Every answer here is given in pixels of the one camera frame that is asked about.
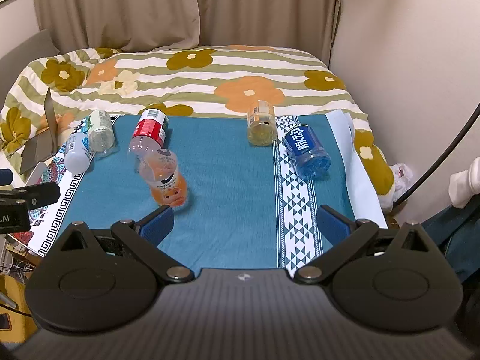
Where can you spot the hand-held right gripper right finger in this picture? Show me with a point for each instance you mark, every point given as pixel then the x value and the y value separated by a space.
pixel 333 225

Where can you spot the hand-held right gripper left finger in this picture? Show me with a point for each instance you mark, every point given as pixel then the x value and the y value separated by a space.
pixel 159 225

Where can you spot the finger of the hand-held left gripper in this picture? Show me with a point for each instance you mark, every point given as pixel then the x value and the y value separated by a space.
pixel 37 194

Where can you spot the mandala cloth with key border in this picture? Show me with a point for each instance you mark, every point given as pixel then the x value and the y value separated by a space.
pixel 56 202

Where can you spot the orange drink plastic bottle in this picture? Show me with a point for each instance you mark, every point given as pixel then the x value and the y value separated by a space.
pixel 165 180

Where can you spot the grey laptop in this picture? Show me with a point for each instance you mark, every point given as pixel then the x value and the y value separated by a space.
pixel 41 142

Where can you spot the white plastic bottle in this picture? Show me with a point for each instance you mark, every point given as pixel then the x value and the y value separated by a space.
pixel 77 148

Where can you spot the pale blue sheet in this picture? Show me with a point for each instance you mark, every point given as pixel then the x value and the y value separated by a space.
pixel 354 165

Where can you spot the teal patterned cloth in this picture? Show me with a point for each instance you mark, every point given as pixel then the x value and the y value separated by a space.
pixel 228 180

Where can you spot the blue plastic bottle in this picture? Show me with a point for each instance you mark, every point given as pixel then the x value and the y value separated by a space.
pixel 305 146

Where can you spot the white plastic bag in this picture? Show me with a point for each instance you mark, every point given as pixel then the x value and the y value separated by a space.
pixel 402 174

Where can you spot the green label clear bottle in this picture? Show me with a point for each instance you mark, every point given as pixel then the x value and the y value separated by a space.
pixel 99 131

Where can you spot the red label plastic bottle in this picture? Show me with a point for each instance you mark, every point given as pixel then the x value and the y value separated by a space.
pixel 150 129

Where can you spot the dark teal clothing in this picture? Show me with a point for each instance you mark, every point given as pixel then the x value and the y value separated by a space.
pixel 453 240

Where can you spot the yellow plastic bottle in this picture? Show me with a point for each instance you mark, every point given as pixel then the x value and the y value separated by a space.
pixel 261 125

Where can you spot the white sock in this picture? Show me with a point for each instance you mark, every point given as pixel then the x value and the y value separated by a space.
pixel 465 183

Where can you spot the grey headboard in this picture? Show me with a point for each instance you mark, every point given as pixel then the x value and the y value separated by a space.
pixel 22 50

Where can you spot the floral striped blanket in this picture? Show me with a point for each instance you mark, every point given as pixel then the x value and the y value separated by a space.
pixel 225 73

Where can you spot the beige curtain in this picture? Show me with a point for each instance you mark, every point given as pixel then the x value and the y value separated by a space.
pixel 150 7

